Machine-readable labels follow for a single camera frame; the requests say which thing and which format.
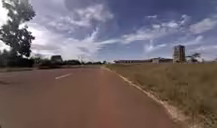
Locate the distant row of trees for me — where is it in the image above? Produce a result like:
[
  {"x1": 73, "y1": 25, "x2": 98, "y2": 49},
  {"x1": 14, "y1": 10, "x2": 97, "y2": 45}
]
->
[{"x1": 62, "y1": 59, "x2": 108, "y2": 66}]

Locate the long low building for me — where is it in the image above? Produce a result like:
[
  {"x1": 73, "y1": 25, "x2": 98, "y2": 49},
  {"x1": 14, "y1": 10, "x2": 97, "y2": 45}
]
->
[{"x1": 113, "y1": 57, "x2": 174, "y2": 65}]

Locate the dark low building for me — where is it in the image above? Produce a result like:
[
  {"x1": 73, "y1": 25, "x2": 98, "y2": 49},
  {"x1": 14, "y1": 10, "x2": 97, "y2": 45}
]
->
[{"x1": 50, "y1": 54, "x2": 64, "y2": 65}]

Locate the tall tower building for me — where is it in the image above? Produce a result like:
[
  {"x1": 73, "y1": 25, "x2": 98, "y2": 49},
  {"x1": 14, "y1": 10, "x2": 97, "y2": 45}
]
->
[{"x1": 172, "y1": 44, "x2": 187, "y2": 64}]

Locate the grass verge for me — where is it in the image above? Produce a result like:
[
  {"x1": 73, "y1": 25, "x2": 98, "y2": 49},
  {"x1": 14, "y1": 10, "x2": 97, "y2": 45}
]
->
[{"x1": 0, "y1": 66, "x2": 54, "y2": 74}]

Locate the dark hedge of bushes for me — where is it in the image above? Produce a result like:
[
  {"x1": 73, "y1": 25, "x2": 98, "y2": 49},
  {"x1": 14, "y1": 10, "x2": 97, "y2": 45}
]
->
[{"x1": 0, "y1": 49, "x2": 36, "y2": 69}]

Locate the tall dark tree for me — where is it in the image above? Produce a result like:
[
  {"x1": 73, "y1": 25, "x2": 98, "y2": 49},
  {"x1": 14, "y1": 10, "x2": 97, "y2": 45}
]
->
[{"x1": 0, "y1": 0, "x2": 37, "y2": 59}]

